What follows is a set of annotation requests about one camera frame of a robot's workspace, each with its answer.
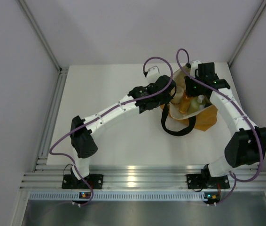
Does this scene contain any aluminium frame post right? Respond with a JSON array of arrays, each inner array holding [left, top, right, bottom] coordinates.
[[227, 0, 266, 68]]

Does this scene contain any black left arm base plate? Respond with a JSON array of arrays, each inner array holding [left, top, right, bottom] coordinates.
[[62, 174, 103, 190]]

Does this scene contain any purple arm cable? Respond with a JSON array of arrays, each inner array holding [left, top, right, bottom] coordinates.
[[175, 48, 265, 208], [49, 56, 174, 208]]

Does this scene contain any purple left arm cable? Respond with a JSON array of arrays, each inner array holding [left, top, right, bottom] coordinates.
[[49, 56, 174, 208]]

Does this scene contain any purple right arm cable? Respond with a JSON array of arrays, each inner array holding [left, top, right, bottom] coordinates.
[[175, 48, 265, 208]]

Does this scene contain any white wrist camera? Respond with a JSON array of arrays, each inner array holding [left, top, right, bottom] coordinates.
[[145, 66, 160, 83], [186, 60, 202, 71]]

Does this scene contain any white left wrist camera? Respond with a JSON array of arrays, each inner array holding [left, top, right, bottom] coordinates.
[[145, 66, 160, 83]]

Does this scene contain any aluminium frame rail left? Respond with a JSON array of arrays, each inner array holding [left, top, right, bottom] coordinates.
[[17, 0, 68, 165]]

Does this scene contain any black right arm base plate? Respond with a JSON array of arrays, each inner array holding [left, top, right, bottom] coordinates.
[[186, 174, 230, 190]]

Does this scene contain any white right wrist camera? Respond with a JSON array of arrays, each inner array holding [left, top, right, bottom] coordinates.
[[186, 60, 202, 71]]

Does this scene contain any white cream bottle beige cap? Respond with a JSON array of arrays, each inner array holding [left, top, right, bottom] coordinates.
[[170, 86, 185, 105]]

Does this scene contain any aluminium front rail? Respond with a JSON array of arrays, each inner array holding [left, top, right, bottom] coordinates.
[[20, 164, 266, 192]]

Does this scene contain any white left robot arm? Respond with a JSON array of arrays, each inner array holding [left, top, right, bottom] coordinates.
[[70, 75, 176, 188]]

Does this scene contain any orange liquid bottle pink cap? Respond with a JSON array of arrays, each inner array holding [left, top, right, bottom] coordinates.
[[179, 94, 193, 114]]

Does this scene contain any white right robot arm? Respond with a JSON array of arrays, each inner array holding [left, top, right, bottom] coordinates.
[[185, 61, 266, 187]]

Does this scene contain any slotted grey cable duct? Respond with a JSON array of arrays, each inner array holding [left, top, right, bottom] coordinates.
[[29, 191, 210, 201]]

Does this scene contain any orange canvas bag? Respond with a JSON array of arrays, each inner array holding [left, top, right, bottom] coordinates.
[[161, 69, 218, 137]]

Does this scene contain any green lotion pump bottle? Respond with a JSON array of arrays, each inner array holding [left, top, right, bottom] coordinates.
[[188, 95, 205, 114]]

